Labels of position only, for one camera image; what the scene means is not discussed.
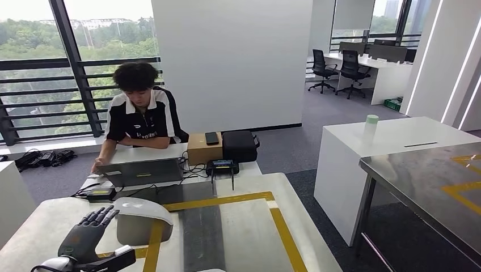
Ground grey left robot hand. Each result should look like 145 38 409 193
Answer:
58 205 121 264

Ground steel workbench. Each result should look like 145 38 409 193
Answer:
355 142 481 272
0 172 343 272

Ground black power adapter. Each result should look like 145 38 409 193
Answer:
87 188 116 203

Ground white table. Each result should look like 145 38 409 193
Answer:
0 161 37 249
314 116 481 248

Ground grey open laptop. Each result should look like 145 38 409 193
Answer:
96 158 185 188

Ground person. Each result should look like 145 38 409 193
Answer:
90 62 189 174

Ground brown cardboard box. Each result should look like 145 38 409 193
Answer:
187 132 224 166

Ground black handheld controller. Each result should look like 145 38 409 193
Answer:
205 159 241 197

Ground black window railing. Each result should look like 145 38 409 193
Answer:
0 56 165 147

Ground black hard case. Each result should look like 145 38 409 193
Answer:
222 130 260 163

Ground yellow tape square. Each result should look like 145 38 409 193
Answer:
441 153 481 216
96 191 309 272

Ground white green cup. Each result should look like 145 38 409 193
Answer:
363 114 380 139

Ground green plastic crate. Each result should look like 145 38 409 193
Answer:
383 97 403 112

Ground grey desk partition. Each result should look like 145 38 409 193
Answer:
338 40 409 64

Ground black wrist bracket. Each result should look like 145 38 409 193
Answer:
77 245 137 272

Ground black bags and cables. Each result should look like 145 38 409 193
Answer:
14 149 78 173

